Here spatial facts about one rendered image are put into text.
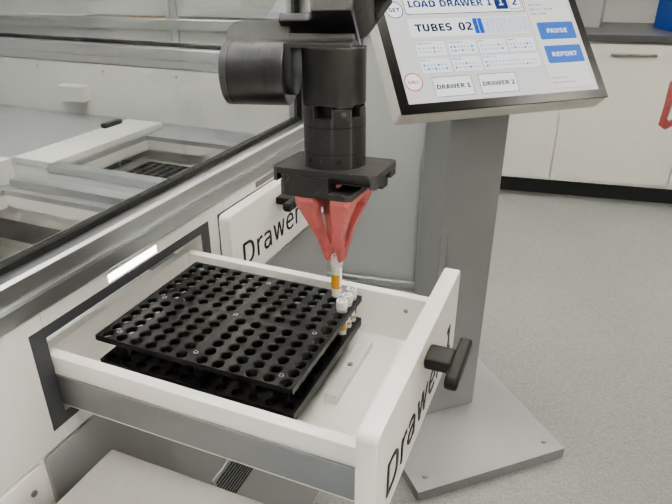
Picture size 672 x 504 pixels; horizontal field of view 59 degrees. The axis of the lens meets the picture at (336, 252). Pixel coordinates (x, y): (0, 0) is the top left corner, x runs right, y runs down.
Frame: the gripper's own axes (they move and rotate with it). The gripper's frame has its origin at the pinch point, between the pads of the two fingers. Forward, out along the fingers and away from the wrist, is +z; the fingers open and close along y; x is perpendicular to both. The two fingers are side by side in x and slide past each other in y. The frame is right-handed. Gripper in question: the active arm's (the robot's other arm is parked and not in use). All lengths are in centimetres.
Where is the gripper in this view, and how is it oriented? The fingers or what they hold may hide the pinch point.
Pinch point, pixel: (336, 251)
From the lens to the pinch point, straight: 59.2
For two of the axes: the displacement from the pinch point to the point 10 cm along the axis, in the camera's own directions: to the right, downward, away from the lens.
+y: 9.2, 1.4, -3.5
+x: 3.8, -3.7, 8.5
